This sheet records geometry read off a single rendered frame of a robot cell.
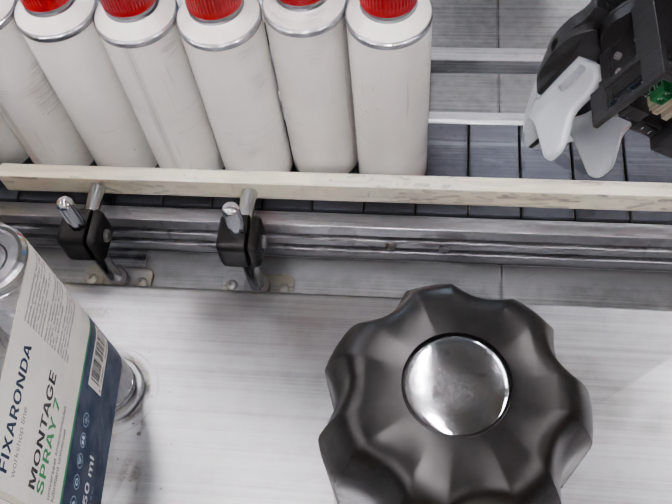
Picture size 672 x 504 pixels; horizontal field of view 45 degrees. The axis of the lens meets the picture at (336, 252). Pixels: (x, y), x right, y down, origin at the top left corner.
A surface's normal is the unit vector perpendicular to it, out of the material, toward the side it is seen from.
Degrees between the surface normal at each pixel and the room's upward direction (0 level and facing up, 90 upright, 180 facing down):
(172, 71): 90
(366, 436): 17
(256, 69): 90
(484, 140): 0
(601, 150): 57
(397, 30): 42
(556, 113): 63
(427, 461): 10
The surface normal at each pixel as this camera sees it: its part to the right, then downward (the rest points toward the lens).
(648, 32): -0.90, -0.28
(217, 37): 0.02, 0.27
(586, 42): -0.09, 0.87
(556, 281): -0.07, -0.48
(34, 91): 0.69, 0.61
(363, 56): -0.59, 0.72
